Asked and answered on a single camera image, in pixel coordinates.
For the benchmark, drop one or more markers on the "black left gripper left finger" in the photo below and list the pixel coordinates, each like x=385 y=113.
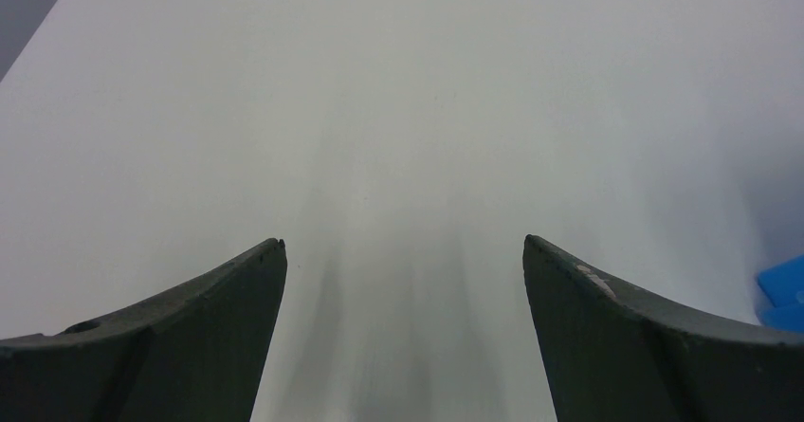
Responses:
x=194 y=352

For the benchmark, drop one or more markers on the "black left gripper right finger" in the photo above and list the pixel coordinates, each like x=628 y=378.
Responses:
x=614 y=351

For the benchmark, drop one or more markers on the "blue plastic bin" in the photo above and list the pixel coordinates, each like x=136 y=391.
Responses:
x=783 y=286

